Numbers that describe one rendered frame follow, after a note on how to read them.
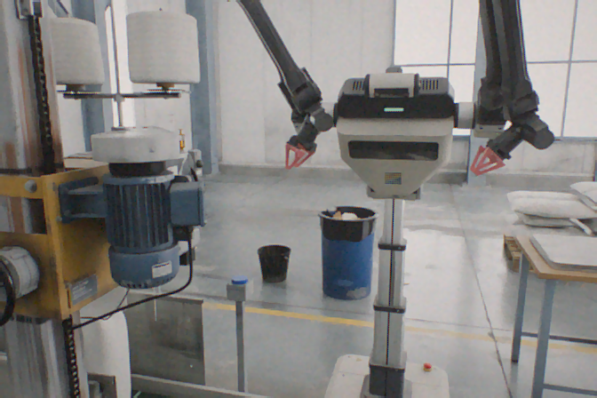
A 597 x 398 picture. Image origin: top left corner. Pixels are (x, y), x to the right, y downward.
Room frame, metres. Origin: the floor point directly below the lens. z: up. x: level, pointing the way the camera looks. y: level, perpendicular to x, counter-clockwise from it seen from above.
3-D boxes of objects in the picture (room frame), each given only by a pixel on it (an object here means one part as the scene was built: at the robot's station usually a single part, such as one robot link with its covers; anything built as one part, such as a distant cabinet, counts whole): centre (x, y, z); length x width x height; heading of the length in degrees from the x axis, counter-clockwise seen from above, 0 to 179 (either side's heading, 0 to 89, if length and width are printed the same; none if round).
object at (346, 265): (3.52, -0.39, 0.32); 0.51 x 0.48 x 0.65; 165
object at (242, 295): (1.60, 0.22, 0.81); 0.08 x 0.08 x 0.06; 75
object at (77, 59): (1.21, 0.57, 1.61); 0.15 x 0.14 x 0.17; 75
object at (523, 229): (4.00, -2.27, 0.33); 0.66 x 0.43 x 0.13; 75
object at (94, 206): (0.99, 0.44, 1.27); 0.12 x 0.09 x 0.09; 165
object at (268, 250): (3.78, 0.22, 0.13); 0.30 x 0.30 x 0.26
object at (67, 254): (1.09, 0.58, 1.18); 0.34 x 0.25 x 0.31; 165
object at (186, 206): (1.02, 0.25, 1.25); 0.10 x 0.08 x 0.12; 10
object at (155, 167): (1.00, 0.35, 1.35); 0.12 x 0.12 x 0.04
